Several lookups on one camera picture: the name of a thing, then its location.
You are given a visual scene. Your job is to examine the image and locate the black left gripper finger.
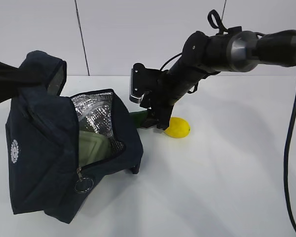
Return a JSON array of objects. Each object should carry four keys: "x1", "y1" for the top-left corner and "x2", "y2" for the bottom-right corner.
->
[{"x1": 0, "y1": 62, "x2": 43, "y2": 103}]

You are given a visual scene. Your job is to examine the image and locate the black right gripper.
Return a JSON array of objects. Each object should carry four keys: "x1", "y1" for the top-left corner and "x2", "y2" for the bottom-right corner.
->
[{"x1": 140, "y1": 69, "x2": 174, "y2": 130}]

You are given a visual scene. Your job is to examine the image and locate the green cucumber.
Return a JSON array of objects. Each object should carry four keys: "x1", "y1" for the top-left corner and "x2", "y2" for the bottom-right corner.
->
[{"x1": 130, "y1": 110, "x2": 148, "y2": 129}]

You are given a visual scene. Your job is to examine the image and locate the dark navy lunch bag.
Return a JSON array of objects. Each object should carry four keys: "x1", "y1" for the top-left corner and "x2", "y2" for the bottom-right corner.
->
[{"x1": 5, "y1": 50, "x2": 143, "y2": 223}]

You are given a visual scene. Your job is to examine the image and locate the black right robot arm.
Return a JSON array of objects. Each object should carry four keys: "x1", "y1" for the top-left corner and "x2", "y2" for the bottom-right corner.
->
[{"x1": 140, "y1": 30, "x2": 296, "y2": 130}]

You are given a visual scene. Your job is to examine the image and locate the yellow lemon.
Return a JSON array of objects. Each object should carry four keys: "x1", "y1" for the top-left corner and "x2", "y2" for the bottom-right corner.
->
[{"x1": 165, "y1": 117, "x2": 190, "y2": 138}]

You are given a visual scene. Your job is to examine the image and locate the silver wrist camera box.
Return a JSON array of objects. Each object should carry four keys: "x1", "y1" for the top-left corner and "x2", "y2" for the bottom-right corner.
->
[{"x1": 129, "y1": 63, "x2": 148, "y2": 104}]

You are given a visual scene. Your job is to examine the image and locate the black camera cable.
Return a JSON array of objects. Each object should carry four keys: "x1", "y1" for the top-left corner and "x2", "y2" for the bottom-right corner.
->
[{"x1": 283, "y1": 32, "x2": 296, "y2": 237}]

